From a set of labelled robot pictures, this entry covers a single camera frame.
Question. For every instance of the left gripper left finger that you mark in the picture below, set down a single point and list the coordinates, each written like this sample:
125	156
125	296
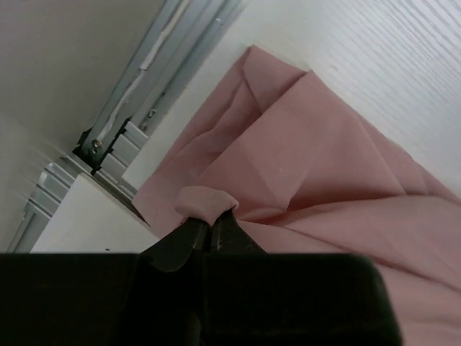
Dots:
150	298

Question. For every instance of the pink trousers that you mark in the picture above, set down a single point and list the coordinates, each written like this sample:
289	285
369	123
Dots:
304	172

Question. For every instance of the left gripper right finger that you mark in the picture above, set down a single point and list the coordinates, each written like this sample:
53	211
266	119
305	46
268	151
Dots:
252	297

